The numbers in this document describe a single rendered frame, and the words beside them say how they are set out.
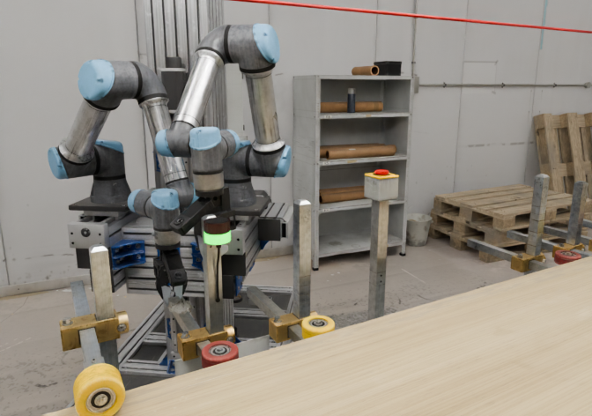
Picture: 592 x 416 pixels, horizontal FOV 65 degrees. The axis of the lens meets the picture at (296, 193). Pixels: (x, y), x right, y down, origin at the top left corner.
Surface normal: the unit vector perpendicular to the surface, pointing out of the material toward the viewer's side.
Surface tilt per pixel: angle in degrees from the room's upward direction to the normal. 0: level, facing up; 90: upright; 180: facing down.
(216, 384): 0
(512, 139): 90
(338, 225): 90
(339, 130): 90
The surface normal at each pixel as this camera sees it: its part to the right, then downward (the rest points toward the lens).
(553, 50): 0.39, 0.21
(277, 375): 0.00, -0.97
